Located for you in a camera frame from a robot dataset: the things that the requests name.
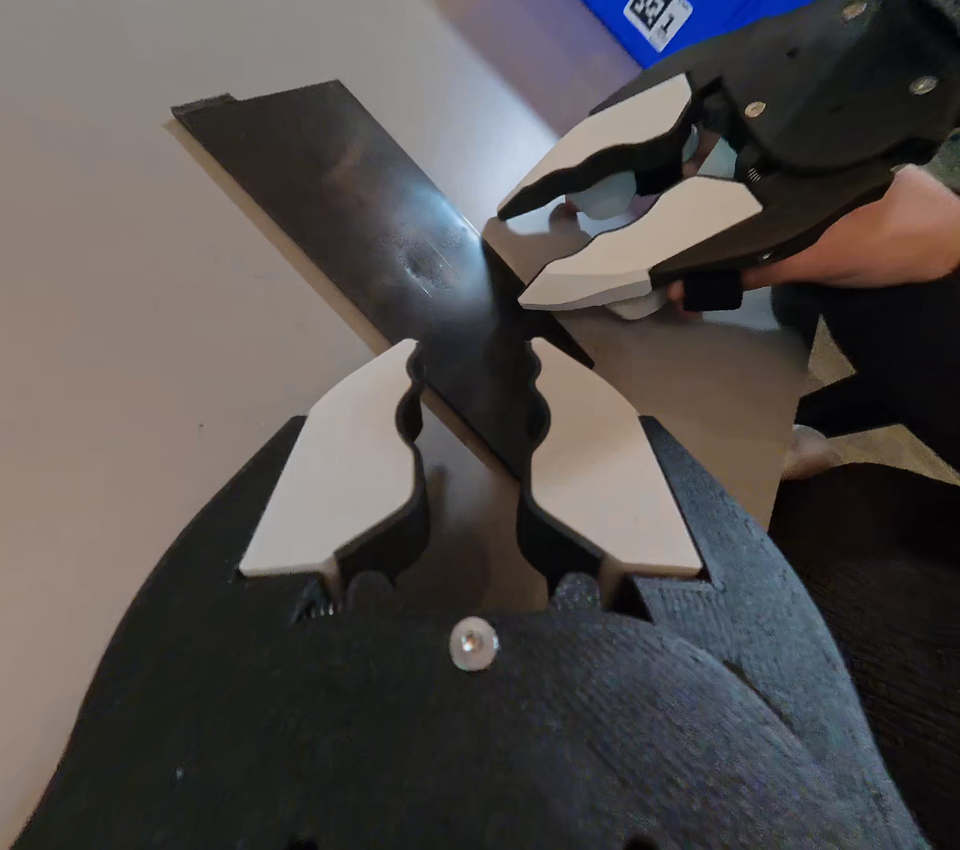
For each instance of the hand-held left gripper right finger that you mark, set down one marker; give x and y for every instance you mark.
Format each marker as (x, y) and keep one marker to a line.
(615, 483)

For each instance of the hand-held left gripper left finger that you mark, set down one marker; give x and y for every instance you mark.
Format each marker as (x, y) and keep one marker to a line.
(337, 483)

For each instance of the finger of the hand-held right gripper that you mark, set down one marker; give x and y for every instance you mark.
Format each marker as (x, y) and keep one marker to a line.
(622, 123)
(675, 228)

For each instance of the black divider plate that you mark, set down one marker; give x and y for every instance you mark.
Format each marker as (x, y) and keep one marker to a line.
(337, 190)

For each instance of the person's right hand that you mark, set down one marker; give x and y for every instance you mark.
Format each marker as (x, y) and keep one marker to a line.
(900, 235)

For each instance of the person's foot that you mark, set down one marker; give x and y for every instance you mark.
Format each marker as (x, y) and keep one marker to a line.
(814, 453)

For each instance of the person's black trousers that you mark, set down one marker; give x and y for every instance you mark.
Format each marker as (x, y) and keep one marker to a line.
(900, 355)

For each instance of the person's dark sweater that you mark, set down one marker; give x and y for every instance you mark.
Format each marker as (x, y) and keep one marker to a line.
(900, 640)

